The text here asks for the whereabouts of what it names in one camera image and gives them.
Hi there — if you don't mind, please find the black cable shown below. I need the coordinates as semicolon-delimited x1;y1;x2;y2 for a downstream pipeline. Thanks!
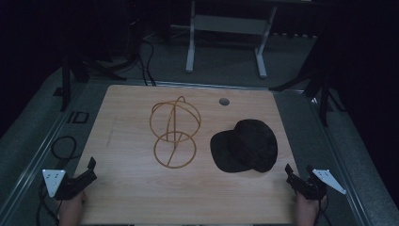
35;135;78;226
314;194;334;226
136;37;157;87

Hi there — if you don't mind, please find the person's right hand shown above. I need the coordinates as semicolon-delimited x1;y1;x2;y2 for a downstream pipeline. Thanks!
294;191;328;226

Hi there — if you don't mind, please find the black metal stand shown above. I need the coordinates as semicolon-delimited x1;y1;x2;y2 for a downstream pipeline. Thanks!
268;29;347;128
52;51;128;113

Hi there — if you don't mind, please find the gold wire hat stand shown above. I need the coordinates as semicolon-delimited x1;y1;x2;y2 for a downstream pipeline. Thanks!
149;95;202;170

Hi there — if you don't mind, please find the white metal stand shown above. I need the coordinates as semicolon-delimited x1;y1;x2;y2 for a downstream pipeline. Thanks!
170;0;279;79

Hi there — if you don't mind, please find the metal frame rail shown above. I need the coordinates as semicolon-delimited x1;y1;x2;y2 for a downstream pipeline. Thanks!
106;79;305;92
0;82;89;226
302;90;373;226

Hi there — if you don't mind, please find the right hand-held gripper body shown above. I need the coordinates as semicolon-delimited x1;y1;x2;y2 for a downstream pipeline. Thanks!
285;169;347;202

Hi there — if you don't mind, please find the black cap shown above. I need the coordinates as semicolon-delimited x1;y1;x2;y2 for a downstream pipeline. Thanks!
209;119;279;173

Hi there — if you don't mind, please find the person's left hand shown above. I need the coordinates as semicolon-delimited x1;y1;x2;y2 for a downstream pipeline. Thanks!
57;190;87;226

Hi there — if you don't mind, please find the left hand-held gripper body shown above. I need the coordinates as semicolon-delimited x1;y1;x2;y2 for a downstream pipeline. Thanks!
41;169;98;202

